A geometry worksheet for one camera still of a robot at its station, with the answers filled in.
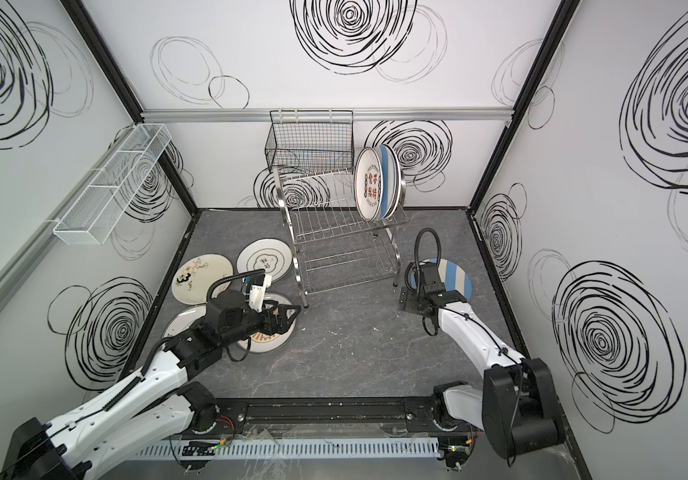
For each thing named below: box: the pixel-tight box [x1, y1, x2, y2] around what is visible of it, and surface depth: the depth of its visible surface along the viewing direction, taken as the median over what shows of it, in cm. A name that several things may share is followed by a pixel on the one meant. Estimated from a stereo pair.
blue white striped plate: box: [377, 144, 402, 220], surface depth 74 cm
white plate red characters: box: [354, 147, 384, 222], surface depth 82 cm
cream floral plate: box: [171, 254, 234, 304], surface depth 101 cm
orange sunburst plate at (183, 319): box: [162, 304, 207, 338], surface depth 91 cm
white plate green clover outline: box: [236, 238, 293, 282], surface depth 107 cm
